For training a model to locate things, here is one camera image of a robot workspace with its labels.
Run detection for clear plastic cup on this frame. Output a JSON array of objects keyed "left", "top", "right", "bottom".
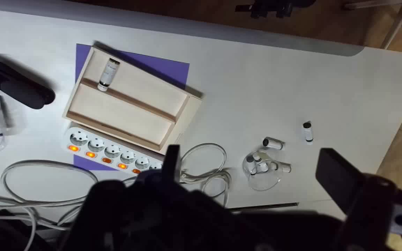
[{"left": 242, "top": 149, "right": 283, "bottom": 192}]

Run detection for white long looped cable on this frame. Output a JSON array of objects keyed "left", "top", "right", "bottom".
[{"left": 0, "top": 158, "right": 101, "bottom": 251}]

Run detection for white power strip orange switches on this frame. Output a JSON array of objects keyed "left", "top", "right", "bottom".
[{"left": 62, "top": 123, "right": 165, "bottom": 176}]

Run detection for thin black strip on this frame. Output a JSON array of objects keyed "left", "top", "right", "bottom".
[{"left": 227, "top": 200, "right": 301, "bottom": 211}]

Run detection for white coiled power cable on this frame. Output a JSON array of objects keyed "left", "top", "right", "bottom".
[{"left": 178, "top": 140, "right": 234, "bottom": 206}]

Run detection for purple paper sheet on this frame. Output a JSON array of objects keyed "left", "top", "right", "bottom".
[{"left": 73, "top": 41, "right": 192, "bottom": 172}]

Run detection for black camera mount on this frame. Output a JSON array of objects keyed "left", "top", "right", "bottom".
[{"left": 235, "top": 0, "right": 318, "bottom": 19}]

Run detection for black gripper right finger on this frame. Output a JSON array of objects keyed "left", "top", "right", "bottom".
[{"left": 316, "top": 146, "right": 398, "bottom": 251}]

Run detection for black backpack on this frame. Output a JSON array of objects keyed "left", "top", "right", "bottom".
[{"left": 57, "top": 143, "right": 352, "bottom": 251}]

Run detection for light wooden tray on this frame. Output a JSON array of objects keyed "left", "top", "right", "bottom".
[{"left": 63, "top": 40, "right": 204, "bottom": 157}]

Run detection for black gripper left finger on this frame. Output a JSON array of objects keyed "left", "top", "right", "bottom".
[{"left": 61, "top": 179, "right": 133, "bottom": 251}]

